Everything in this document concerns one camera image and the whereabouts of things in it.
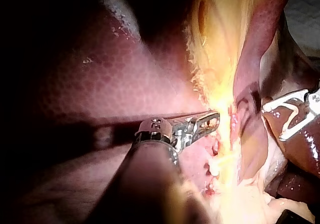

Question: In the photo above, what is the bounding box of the right arm instrument jaw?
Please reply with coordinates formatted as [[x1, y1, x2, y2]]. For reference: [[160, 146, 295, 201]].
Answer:
[[278, 108, 317, 142], [260, 88, 310, 114]]

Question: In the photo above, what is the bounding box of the left arm instrument jaw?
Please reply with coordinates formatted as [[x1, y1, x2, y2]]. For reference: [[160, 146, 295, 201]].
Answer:
[[191, 110, 221, 140]]

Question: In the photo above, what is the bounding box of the right arm instrument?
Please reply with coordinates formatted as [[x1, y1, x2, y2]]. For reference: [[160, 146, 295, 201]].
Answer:
[[302, 79, 320, 121]]

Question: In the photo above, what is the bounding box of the dark red liver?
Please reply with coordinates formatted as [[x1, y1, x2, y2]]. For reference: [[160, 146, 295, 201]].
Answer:
[[14, 0, 320, 224]]

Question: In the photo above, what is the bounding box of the left arm instrument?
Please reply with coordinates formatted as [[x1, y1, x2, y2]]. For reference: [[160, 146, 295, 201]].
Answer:
[[134, 116, 201, 166]]

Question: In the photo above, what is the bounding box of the gallbladder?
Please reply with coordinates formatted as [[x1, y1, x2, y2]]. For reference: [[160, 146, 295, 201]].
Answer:
[[184, 0, 254, 184]]

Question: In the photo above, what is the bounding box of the pale fatty tissue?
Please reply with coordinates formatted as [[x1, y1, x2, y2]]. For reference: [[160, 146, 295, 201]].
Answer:
[[204, 156, 316, 224]]

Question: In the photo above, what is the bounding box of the white clip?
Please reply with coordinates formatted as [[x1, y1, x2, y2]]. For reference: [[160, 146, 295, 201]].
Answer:
[[279, 103, 301, 139]]

